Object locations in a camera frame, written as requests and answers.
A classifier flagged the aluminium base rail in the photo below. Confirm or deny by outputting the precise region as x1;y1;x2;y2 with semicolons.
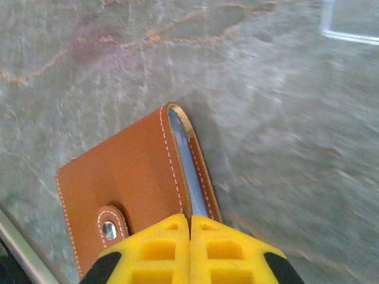
0;206;62;284

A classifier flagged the brown leather card holder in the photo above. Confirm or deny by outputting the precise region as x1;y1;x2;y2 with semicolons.
55;102;223;282

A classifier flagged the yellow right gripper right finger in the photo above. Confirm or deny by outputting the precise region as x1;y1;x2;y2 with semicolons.
190;214;306;284

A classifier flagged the clear acrylic card stand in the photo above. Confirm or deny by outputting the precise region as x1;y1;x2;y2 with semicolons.
321;0;379;47

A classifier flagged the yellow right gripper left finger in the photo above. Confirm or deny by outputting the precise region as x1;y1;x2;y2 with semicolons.
78;214;191;284

